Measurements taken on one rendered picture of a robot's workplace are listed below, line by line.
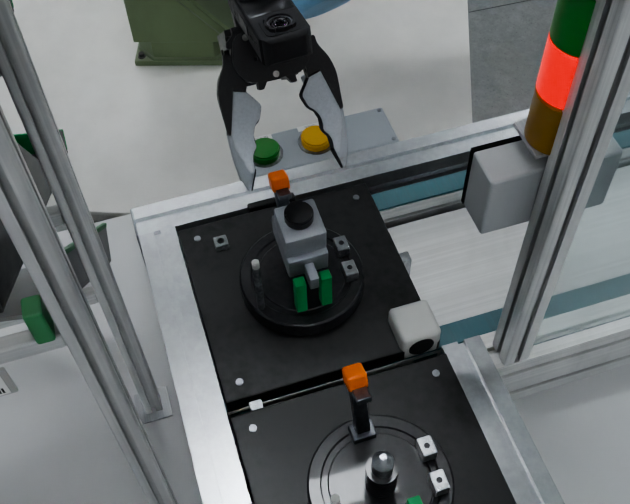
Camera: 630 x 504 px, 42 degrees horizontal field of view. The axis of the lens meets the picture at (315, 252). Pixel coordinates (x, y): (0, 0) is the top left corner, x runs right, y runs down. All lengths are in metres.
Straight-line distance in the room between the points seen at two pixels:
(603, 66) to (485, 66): 2.11
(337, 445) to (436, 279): 0.28
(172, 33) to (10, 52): 0.77
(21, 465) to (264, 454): 0.31
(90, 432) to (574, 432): 0.56
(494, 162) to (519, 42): 2.11
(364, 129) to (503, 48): 1.69
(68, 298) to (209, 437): 0.41
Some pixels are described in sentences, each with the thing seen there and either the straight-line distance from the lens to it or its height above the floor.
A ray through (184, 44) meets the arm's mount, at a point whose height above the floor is 0.90.
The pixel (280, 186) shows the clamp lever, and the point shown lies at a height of 1.06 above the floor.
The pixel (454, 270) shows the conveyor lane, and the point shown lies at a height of 0.92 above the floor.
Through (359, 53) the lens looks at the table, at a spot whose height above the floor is 0.86.
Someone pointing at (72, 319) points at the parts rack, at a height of 1.32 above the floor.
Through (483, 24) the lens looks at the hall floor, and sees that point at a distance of 2.86.
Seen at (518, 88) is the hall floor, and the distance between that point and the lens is 2.65.
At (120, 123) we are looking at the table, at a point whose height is 0.86.
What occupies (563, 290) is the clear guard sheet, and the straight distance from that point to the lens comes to 0.86.
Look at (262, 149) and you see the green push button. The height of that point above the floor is 0.97.
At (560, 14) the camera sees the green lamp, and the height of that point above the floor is 1.39.
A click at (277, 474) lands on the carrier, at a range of 0.84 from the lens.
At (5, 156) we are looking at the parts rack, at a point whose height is 1.47.
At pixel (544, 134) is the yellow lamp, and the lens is 0.68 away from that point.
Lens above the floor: 1.75
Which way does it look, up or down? 54 degrees down
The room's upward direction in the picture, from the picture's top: 2 degrees counter-clockwise
